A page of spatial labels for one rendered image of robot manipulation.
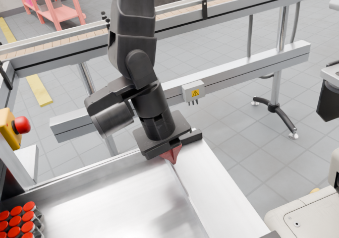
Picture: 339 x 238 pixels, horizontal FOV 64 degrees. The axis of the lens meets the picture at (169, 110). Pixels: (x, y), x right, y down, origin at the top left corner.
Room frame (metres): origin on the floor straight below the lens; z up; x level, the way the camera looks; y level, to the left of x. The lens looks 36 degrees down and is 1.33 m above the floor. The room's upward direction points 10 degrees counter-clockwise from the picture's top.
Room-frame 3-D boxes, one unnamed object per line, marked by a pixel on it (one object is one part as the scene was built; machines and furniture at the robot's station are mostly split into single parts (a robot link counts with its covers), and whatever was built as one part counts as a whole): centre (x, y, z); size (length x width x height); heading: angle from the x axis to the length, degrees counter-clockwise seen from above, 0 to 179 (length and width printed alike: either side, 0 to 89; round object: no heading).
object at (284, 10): (1.50, -0.74, 0.46); 0.09 x 0.09 x 0.77; 14
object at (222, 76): (1.35, -0.16, 0.49); 1.60 x 0.08 x 0.12; 104
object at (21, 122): (0.50, 0.33, 0.99); 0.04 x 0.04 x 0.04; 14
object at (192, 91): (1.28, -0.15, 0.50); 0.12 x 0.05 x 0.09; 104
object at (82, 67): (1.21, 0.38, 0.46); 0.09 x 0.09 x 0.77; 14
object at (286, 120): (1.50, -0.74, 0.07); 0.50 x 0.08 x 0.14; 14
